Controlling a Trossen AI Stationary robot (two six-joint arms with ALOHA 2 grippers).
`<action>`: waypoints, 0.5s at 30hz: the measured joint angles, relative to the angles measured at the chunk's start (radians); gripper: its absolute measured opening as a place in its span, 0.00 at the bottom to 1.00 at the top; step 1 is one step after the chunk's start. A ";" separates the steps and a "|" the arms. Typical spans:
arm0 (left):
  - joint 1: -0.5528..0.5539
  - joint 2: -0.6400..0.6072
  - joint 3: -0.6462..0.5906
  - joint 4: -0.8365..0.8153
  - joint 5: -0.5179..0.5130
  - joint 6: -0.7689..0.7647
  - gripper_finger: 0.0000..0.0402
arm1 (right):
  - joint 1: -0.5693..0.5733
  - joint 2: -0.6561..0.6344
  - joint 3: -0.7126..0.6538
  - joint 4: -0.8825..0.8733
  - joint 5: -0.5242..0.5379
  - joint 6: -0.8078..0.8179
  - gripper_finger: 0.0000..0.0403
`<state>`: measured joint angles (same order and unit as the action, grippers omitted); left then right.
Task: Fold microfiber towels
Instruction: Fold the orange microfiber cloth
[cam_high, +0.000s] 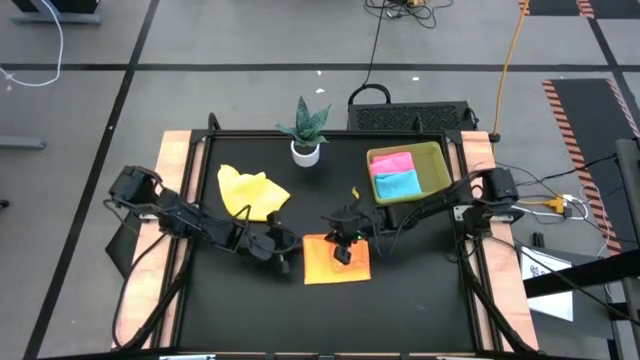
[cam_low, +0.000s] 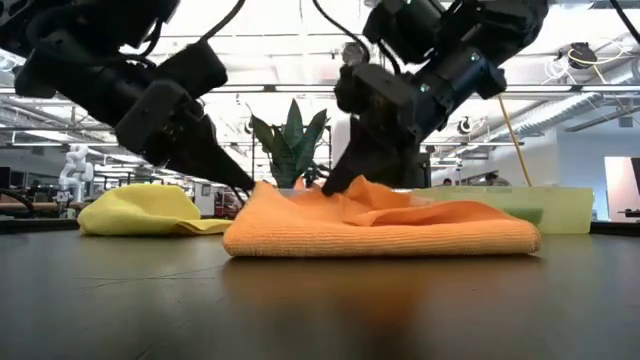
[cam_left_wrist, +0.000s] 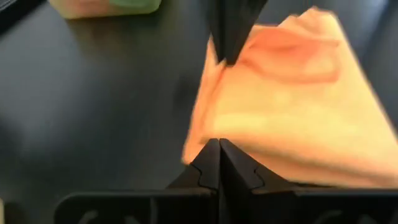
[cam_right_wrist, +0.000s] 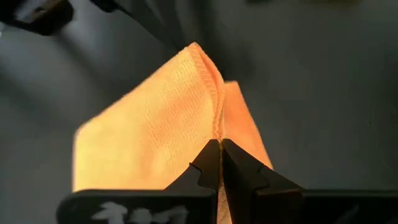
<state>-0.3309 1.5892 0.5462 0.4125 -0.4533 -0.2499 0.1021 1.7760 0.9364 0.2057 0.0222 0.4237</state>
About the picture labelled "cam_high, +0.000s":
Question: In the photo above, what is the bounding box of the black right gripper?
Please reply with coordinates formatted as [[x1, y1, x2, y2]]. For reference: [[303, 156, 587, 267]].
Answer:
[[322, 202, 385, 267]]

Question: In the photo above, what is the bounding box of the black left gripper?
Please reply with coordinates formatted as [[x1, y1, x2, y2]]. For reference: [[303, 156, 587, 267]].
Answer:
[[244, 223, 303, 276]]

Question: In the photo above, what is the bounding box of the orange microfiber towel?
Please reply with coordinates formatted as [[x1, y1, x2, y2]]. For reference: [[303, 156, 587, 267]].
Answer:
[[302, 233, 373, 286]]

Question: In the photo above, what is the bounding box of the yellow microfiber towel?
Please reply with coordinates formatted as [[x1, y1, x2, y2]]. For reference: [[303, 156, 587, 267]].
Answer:
[[217, 163, 292, 223]]

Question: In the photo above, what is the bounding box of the blue microfiber towel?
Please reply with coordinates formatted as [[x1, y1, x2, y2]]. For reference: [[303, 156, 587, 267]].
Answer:
[[374, 169, 424, 200]]

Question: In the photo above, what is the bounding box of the pink microfiber towel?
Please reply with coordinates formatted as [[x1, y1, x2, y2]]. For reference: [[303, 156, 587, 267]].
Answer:
[[370, 152, 416, 177]]

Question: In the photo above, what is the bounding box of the green translucent plastic tray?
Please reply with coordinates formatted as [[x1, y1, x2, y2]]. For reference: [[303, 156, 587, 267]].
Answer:
[[366, 141, 454, 207]]

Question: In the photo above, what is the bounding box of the snake plant in white pot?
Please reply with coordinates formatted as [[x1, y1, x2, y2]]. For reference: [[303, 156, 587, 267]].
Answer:
[[276, 96, 332, 169]]

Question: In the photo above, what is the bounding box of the black perforated computer case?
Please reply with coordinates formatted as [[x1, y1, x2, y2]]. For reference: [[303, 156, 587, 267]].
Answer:
[[347, 101, 479, 133]]

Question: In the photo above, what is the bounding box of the wooden table side board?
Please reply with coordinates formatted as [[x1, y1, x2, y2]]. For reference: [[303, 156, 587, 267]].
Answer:
[[458, 130, 540, 351], [112, 130, 206, 350]]

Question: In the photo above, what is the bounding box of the white paper sheet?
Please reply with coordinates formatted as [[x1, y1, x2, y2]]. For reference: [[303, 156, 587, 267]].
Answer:
[[519, 246, 575, 322]]

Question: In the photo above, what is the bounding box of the black metal bar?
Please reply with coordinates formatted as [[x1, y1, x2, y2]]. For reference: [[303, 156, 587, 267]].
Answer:
[[523, 248, 640, 300]]

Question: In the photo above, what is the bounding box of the black mat striped edge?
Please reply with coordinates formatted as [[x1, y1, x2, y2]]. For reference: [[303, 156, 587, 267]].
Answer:
[[518, 0, 640, 20], [542, 78, 640, 256]]

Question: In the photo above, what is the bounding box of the grey desk foot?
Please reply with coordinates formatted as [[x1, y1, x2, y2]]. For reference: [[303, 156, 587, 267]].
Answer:
[[0, 134, 48, 151]]

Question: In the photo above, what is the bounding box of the grey desk base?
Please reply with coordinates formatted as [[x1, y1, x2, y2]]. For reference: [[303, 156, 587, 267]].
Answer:
[[10, 0, 103, 26]]

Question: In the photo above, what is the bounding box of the black aluminium table frame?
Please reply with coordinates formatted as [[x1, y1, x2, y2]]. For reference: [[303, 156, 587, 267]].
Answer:
[[149, 112, 539, 360]]

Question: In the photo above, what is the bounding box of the black braided cable sleeve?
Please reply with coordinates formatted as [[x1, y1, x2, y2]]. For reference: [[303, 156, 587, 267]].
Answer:
[[457, 239, 539, 354], [112, 234, 194, 351]]

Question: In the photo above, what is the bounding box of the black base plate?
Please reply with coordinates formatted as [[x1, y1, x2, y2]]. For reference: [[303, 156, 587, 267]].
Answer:
[[104, 214, 145, 280]]

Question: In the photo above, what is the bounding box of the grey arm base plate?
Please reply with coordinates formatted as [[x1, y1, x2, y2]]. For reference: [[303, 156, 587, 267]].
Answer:
[[452, 204, 526, 224]]

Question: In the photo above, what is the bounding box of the black hanging cable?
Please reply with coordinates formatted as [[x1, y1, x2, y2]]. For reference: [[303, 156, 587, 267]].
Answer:
[[348, 0, 393, 107]]

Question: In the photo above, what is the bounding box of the orange extension cable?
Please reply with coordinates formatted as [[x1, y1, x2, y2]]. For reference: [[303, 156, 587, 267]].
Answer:
[[492, 0, 530, 144]]

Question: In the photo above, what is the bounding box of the black cable bundle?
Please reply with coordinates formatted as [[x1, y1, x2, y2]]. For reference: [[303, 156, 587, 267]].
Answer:
[[363, 0, 455, 30]]

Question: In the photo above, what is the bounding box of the white power cable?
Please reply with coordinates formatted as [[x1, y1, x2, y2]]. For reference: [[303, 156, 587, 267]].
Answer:
[[514, 193, 594, 221]]

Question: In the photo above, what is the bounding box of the thin black floor cable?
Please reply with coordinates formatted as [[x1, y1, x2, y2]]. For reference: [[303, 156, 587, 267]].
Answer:
[[494, 153, 619, 191]]

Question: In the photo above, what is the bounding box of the black upright post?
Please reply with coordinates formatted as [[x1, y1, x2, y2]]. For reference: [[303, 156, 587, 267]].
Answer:
[[613, 138, 640, 360]]

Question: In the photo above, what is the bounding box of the white floor cable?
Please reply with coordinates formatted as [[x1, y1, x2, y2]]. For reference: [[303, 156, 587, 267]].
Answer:
[[0, 0, 65, 89]]

